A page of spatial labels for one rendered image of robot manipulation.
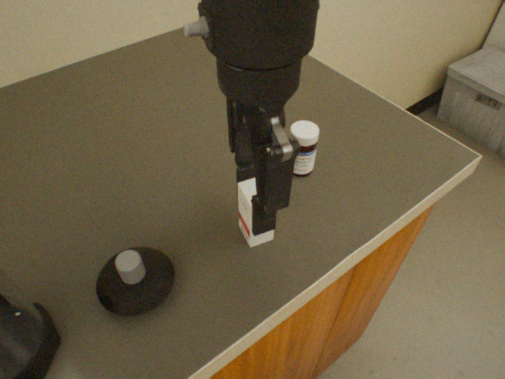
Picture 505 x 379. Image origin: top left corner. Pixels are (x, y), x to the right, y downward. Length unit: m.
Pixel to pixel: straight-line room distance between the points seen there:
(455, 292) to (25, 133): 1.53
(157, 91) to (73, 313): 0.45
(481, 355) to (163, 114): 1.35
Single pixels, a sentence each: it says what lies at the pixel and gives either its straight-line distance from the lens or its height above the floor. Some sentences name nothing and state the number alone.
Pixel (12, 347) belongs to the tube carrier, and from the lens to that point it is 0.44.
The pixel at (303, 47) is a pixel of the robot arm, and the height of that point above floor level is 1.23.
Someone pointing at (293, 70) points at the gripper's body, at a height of 1.20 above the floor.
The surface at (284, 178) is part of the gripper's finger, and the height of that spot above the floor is 1.10.
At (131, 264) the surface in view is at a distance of 0.45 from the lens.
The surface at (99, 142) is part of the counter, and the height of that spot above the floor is 0.94.
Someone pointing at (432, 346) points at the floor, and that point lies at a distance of 1.60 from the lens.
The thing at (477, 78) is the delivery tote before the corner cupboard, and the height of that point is 0.33.
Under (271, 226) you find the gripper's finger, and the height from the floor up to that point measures 0.98.
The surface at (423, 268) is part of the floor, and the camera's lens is 1.74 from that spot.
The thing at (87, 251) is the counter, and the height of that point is 0.94.
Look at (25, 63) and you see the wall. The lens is 0.97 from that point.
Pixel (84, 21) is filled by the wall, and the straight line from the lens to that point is 0.97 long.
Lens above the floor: 1.37
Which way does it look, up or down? 48 degrees down
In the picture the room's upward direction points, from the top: straight up
